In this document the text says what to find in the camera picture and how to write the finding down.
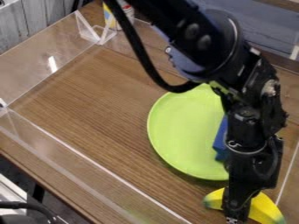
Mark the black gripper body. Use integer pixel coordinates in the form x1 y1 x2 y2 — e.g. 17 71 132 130
223 135 286 195

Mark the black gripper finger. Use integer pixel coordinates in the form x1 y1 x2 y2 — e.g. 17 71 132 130
220 184 260 224

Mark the yellow toy banana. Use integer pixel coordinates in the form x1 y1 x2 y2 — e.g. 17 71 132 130
203 188 286 224

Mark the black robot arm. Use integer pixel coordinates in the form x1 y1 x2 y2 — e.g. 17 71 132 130
103 0 287 224

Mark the green plate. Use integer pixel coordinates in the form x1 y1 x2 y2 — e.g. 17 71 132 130
147 85 228 181

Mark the blue star-shaped block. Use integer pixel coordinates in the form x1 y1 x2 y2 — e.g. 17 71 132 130
212 116 228 161

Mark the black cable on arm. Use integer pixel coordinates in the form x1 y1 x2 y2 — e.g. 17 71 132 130
103 0 202 95

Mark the clear acrylic front wall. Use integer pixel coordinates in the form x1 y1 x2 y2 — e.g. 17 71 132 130
0 99 191 224

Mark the clear acrylic corner bracket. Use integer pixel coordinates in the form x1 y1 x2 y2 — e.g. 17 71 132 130
73 10 118 46

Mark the black floor cable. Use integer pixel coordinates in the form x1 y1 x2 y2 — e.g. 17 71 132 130
0 200 60 224

